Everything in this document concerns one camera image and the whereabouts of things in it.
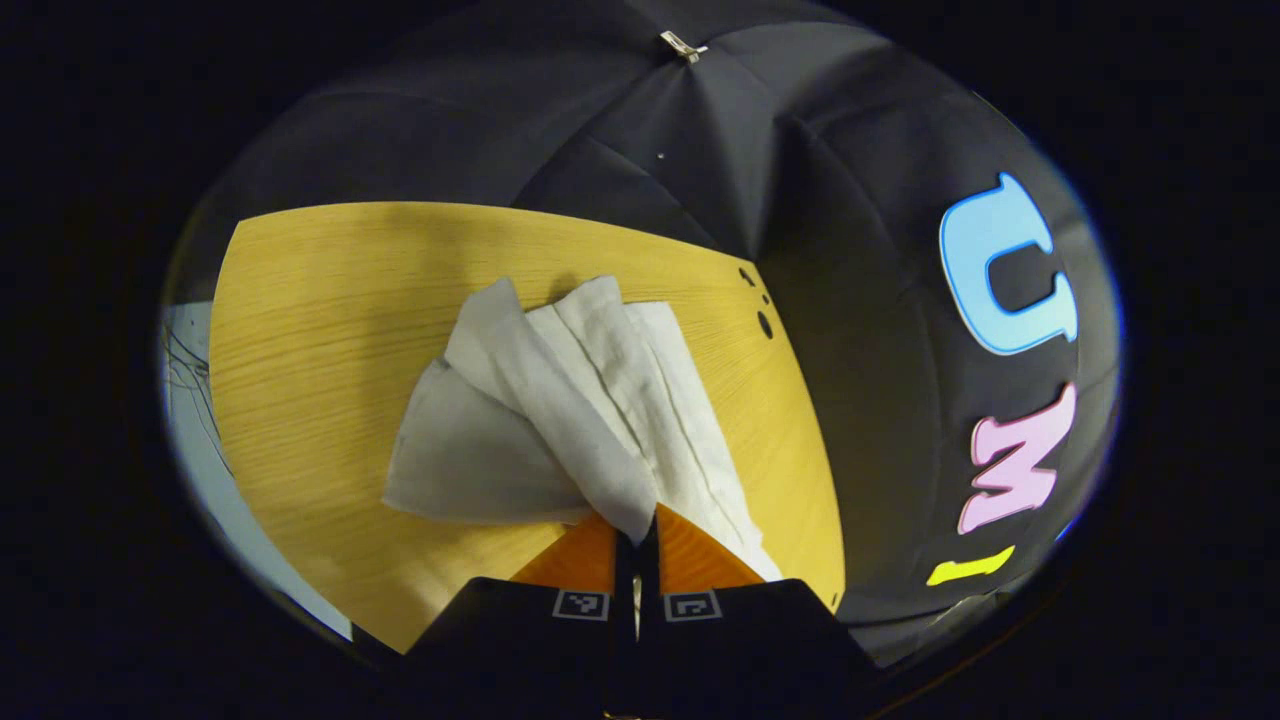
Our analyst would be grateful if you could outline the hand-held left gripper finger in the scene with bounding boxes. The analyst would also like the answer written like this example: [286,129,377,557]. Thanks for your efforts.
[400,510,638,720]
[640,503,886,720]

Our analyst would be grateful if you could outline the black backdrop cloth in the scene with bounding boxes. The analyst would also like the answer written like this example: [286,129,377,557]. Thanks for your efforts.
[165,0,1126,666]

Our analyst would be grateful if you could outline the white jeans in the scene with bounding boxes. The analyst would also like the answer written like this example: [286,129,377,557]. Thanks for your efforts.
[383,275,786,583]

